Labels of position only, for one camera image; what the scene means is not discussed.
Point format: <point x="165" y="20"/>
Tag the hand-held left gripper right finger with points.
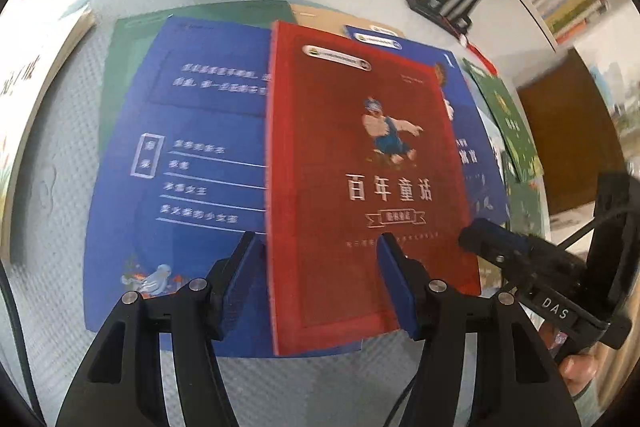
<point x="396" y="292"/>

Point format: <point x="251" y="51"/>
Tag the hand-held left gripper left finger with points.
<point x="244" y="279"/>

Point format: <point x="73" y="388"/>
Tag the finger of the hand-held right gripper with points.
<point x="492" y="242"/>

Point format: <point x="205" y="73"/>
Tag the red storybook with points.
<point x="340" y="157"/>

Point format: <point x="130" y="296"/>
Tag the row of shelf books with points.
<point x="570" y="2"/>

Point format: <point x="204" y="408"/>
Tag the person's right hand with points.
<point x="580" y="374"/>

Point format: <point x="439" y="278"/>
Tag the green book with plant print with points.
<point x="526" y="207"/>

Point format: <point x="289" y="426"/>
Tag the blue book with figure cover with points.
<point x="470" y="142"/>

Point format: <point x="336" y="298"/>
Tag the green book with yellow print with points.
<point x="515" y="132"/>

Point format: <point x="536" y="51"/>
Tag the blue book with white text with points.
<point x="200" y="132"/>

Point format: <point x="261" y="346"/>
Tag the red tassel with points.
<point x="482" y="57"/>

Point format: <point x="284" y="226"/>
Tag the dark green book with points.
<point x="220" y="11"/>

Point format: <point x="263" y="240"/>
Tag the tan book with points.
<point x="320" y="19"/>

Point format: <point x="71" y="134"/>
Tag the large white book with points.
<point x="30" y="107"/>

